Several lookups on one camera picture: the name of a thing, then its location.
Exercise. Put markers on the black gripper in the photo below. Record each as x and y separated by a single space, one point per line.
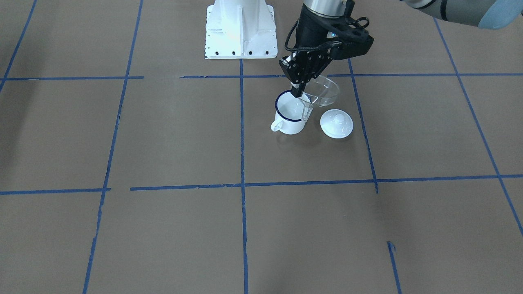
311 31

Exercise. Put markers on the white mug lid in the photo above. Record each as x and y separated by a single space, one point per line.
336 124

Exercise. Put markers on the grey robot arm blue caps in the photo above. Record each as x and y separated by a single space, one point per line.
483 14

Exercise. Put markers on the white enamel mug blue rim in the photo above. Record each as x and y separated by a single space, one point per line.
291 115

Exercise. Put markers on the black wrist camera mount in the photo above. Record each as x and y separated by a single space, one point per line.
352 39

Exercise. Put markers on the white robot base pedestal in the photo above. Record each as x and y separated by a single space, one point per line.
240 29

